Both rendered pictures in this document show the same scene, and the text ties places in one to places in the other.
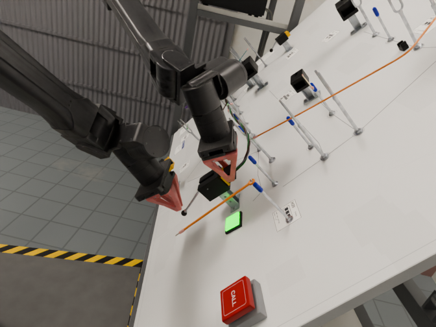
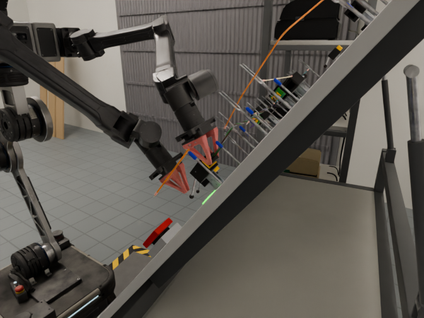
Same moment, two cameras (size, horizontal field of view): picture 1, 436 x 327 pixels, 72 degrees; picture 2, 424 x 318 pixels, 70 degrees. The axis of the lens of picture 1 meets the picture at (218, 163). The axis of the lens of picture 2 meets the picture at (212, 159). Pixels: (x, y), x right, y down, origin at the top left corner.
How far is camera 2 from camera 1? 0.43 m
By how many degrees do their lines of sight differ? 32
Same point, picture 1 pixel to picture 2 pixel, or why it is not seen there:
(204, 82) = (175, 86)
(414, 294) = (411, 303)
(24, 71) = (69, 89)
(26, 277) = not seen: hidden behind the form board
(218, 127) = (188, 118)
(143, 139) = (139, 129)
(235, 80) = (204, 83)
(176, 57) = (164, 74)
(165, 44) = (164, 67)
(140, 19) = (162, 55)
